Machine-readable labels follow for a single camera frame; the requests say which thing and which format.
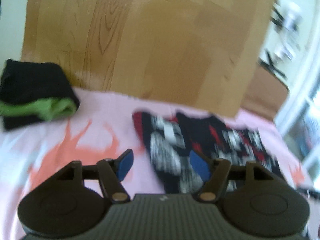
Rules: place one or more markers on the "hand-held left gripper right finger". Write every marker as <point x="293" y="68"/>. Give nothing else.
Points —
<point x="198" y="166"/>

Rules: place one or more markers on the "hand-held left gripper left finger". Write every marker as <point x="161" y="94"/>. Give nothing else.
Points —
<point x="125" y="165"/>

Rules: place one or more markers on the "navy red white patterned sweater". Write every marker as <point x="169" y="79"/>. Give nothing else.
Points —
<point x="170" y="135"/>

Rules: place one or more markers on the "pink printed bed sheet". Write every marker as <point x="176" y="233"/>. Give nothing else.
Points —
<point x="100" y="110"/>

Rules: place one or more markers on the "brown cushion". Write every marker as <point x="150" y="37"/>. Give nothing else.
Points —
<point x="265" y="97"/>

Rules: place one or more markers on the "black tape cross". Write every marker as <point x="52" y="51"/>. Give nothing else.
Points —
<point x="271" y="66"/>

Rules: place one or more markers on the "folded black and green garment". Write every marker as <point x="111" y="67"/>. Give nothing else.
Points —
<point x="30" y="85"/>

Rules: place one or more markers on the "wooden headboard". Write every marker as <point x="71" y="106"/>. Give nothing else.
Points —
<point x="162" y="42"/>

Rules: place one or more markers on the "white power strip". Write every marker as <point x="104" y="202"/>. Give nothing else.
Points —
<point x="291" y="21"/>

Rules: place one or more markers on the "white window frame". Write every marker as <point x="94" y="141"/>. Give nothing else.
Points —
<point x="300" y="100"/>

